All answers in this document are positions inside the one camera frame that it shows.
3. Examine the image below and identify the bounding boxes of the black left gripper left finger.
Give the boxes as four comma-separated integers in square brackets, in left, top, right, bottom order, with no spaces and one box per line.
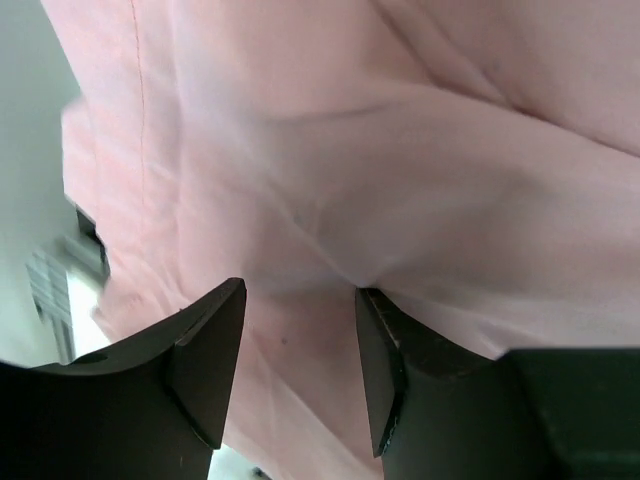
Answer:
[1,278,246,479]

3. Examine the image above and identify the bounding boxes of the aluminium table frame rail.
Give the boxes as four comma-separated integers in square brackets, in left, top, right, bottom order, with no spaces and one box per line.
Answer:
[26,209,110,364]

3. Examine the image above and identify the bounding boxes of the pink trousers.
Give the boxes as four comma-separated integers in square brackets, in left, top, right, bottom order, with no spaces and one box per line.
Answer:
[43,1,639,479]

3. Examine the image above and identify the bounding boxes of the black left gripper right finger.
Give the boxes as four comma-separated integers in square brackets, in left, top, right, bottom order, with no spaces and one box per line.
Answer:
[355,289,639,480]

